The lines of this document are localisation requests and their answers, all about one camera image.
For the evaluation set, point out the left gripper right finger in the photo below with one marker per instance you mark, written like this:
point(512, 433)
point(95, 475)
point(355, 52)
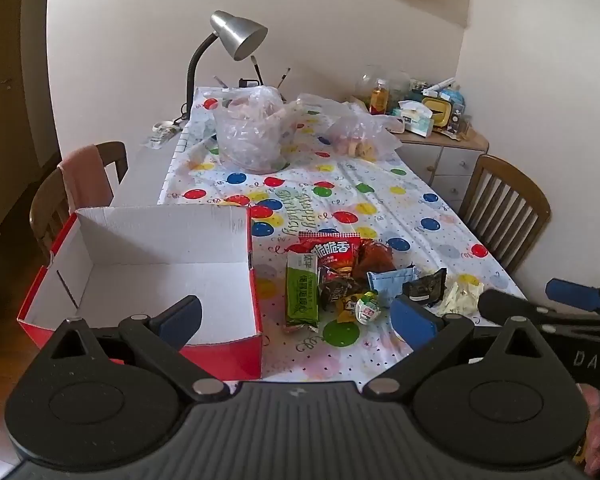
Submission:
point(437, 343)

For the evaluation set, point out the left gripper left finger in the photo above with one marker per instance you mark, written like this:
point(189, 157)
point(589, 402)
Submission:
point(155, 344)

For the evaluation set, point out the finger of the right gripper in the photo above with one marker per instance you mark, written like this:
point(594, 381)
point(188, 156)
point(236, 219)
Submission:
point(573, 294)
point(498, 307)

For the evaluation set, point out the cream white snack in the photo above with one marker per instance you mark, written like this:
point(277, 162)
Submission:
point(462, 298)

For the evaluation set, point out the black snack packet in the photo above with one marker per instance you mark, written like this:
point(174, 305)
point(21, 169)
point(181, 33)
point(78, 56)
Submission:
point(427, 290)

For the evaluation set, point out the light blue snack packet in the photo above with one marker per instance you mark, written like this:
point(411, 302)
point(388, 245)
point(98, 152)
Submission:
point(388, 285)

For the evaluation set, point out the green white jelly cup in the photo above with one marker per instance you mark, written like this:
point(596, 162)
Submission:
point(367, 309)

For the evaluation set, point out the yellow sesame snack packet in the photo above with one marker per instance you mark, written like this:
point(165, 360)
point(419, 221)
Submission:
point(345, 307)

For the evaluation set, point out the brown foil oreo bag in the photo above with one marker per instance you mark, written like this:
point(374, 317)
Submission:
point(374, 257)

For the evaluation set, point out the dark brown candy packet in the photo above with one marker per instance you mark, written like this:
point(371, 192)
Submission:
point(334, 285)

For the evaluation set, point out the red crispy noodle snack bag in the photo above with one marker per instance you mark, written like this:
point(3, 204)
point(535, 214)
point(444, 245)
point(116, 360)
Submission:
point(336, 252)

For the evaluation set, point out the green snack bar packet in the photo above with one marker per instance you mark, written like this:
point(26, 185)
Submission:
point(301, 290)

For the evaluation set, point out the person's right hand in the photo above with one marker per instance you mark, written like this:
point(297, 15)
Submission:
point(591, 451)

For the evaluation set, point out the red and white cardboard box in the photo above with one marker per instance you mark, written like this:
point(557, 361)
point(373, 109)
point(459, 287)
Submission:
point(109, 263)

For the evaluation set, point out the wooden slatted chair right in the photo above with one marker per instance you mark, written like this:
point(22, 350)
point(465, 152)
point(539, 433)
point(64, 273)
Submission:
point(505, 210)

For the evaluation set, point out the balloon birthday tablecloth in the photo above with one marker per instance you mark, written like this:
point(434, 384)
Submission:
point(322, 191)

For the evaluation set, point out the white cabinet with wood top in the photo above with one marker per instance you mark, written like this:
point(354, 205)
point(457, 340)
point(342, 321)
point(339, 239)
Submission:
point(446, 165)

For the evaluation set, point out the wooden chair with pink towel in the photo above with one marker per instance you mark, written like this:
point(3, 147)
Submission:
point(50, 210)

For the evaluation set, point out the pink towel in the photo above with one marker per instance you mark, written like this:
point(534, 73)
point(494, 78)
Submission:
point(85, 179)

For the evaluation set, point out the tissue box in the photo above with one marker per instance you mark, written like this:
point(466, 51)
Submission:
point(416, 117)

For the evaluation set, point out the keys and clutter on table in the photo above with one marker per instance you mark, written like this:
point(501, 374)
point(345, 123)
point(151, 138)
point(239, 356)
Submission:
point(162, 133)

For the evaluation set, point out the small clear bag with pastries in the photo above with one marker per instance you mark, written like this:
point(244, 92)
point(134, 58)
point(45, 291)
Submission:
point(350, 130)

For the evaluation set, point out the large clear plastic bag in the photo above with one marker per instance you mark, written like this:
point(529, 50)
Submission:
point(254, 128)

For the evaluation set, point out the orange liquid bottle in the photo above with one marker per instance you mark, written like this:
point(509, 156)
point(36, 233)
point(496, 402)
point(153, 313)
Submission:
point(379, 98)

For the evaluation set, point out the glass jar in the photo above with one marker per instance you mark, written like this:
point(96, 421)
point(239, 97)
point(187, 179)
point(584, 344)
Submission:
point(399, 85)

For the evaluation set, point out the silver desk lamp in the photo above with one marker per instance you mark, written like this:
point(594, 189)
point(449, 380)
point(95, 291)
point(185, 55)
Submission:
point(240, 37)

